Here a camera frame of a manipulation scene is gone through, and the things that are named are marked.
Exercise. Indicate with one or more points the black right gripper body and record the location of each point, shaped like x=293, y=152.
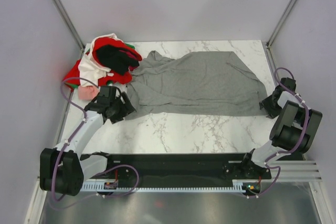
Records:
x=274, y=108

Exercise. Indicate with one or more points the aluminium extrusion rail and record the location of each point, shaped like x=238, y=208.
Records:
x=296, y=171

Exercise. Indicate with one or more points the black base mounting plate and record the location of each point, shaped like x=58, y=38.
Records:
x=181, y=166

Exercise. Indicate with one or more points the black t shirt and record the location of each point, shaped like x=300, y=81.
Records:
x=120, y=60

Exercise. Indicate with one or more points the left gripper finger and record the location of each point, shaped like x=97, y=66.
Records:
x=128, y=107
x=117, y=116

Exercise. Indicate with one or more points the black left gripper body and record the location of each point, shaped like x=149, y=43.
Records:
x=118, y=107

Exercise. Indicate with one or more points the aluminium frame post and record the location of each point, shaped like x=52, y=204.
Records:
x=289, y=7
x=66, y=19

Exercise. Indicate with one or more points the white slotted cable duct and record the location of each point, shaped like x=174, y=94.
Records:
x=192, y=185

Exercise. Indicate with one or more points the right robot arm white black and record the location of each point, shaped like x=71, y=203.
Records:
x=295, y=127

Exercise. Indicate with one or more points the left aluminium frame post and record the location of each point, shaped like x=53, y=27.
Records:
x=66, y=19

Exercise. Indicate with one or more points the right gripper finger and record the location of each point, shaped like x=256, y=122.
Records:
x=267, y=103
x=272, y=113

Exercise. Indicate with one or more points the right aluminium frame post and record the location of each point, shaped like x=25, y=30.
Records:
x=289, y=7

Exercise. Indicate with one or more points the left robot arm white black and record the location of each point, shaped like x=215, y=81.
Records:
x=62, y=169

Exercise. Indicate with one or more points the pink t shirt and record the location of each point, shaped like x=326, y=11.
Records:
x=87, y=92

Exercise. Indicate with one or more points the grey t shirt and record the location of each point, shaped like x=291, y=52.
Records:
x=199, y=83

